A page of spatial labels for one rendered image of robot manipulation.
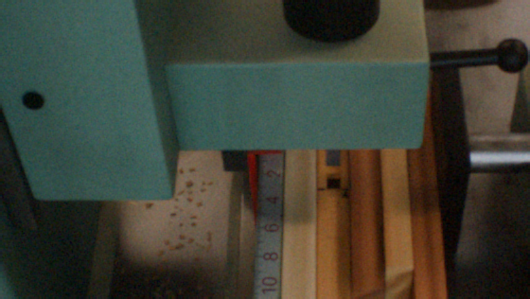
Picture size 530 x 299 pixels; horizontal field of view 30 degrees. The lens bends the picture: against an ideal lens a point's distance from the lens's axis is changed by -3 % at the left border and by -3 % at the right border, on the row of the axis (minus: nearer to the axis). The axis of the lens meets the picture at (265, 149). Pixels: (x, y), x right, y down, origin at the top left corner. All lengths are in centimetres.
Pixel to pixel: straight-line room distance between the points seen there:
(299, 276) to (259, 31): 14
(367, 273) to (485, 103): 20
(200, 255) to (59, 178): 25
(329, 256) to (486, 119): 18
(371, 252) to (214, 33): 16
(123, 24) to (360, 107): 15
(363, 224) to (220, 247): 20
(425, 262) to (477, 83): 20
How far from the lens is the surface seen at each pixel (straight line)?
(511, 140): 63
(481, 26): 79
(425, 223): 60
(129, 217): 81
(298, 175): 62
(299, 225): 60
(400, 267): 58
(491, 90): 75
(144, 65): 48
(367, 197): 61
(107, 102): 50
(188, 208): 80
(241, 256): 75
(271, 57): 52
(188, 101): 54
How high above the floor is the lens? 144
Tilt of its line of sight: 50 degrees down
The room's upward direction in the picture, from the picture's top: 5 degrees counter-clockwise
